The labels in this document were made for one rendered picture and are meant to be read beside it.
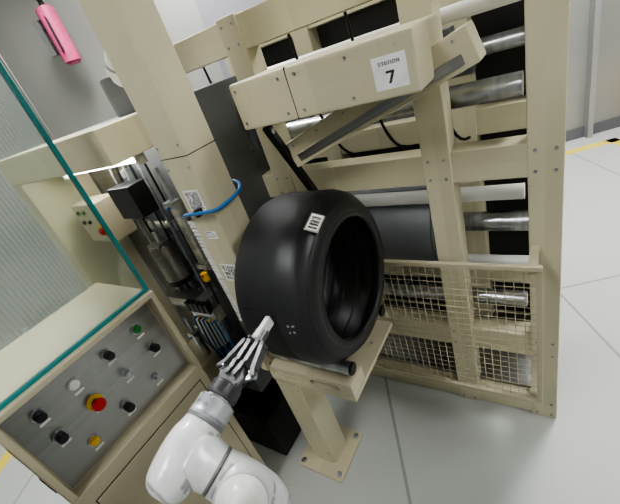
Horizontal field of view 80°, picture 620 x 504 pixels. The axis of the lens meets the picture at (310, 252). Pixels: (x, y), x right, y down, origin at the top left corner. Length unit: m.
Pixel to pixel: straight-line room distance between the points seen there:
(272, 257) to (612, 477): 1.67
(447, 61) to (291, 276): 0.70
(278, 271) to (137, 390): 0.76
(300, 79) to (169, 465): 1.00
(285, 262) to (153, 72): 0.62
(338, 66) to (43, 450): 1.37
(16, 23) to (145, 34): 4.12
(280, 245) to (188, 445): 0.50
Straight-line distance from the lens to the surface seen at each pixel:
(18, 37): 5.29
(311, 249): 0.96
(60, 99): 5.20
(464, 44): 1.14
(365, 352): 1.43
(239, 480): 0.84
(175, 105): 1.19
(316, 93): 1.15
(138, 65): 1.18
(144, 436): 1.53
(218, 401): 0.89
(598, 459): 2.15
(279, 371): 1.47
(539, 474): 2.08
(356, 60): 1.07
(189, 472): 0.87
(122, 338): 1.43
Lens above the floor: 1.82
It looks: 28 degrees down
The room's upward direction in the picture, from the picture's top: 20 degrees counter-clockwise
